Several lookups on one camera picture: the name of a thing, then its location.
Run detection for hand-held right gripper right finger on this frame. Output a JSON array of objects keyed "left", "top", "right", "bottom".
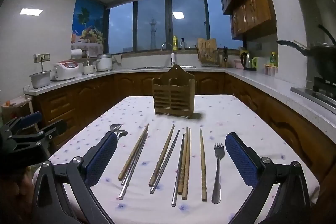
[{"left": 225, "top": 132, "right": 311, "bottom": 224}]

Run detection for wooden dish rack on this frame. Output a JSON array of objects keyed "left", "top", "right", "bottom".
[{"left": 196, "top": 46, "right": 221, "bottom": 67}]

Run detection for steel inner pot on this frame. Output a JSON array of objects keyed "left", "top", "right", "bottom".
[{"left": 29, "top": 70, "right": 51, "bottom": 89}]

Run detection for kitchen window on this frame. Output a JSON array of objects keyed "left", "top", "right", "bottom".
[{"left": 106, "top": 0, "right": 243, "bottom": 54}]

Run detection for steel fork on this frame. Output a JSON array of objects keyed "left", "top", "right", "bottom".
[{"left": 211, "top": 143, "right": 225, "bottom": 204}]

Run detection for white electric cooker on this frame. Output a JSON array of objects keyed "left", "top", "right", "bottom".
[{"left": 97, "top": 53, "right": 113, "bottom": 72}]

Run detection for white kitchen counter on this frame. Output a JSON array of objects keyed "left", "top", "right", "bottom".
[{"left": 24, "top": 65, "right": 336, "bottom": 119}]

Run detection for wooden cutting board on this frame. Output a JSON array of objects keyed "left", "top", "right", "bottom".
[{"left": 197, "top": 38, "right": 217, "bottom": 52}]

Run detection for black wok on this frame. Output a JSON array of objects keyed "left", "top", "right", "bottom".
[{"left": 276, "top": 40, "right": 336, "bottom": 77}]

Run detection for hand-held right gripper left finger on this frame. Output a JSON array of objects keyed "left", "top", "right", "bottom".
[{"left": 31, "top": 132, "right": 118, "bottom": 224}]

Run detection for spice jar set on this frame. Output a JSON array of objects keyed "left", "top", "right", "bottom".
[{"left": 265, "top": 64, "right": 278, "bottom": 76}]

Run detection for gas stove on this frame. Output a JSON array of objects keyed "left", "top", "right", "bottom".
[{"left": 290, "top": 76, "right": 336, "bottom": 109}]

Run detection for wooden lower cabinets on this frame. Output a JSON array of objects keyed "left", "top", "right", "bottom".
[{"left": 31, "top": 72, "right": 336, "bottom": 182}]

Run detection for wooden utensil holder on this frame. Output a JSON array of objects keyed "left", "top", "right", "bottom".
[{"left": 152, "top": 64, "right": 196, "bottom": 119}]

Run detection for steel electric kettle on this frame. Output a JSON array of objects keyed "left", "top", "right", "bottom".
[{"left": 240, "top": 50, "right": 256, "bottom": 71}]

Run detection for person's left forearm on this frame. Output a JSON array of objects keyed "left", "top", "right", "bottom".
[{"left": 0, "top": 168, "right": 36, "bottom": 224}]

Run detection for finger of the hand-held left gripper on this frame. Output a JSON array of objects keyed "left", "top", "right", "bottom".
[
  {"left": 39, "top": 119, "right": 67, "bottom": 140},
  {"left": 3, "top": 111, "right": 43, "bottom": 136}
]

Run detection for white rice cooker red panel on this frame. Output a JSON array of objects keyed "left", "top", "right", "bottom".
[{"left": 52, "top": 61, "right": 79, "bottom": 81}]

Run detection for tropical fruit wall poster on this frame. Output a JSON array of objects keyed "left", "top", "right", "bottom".
[{"left": 71, "top": 0, "right": 106, "bottom": 44}]

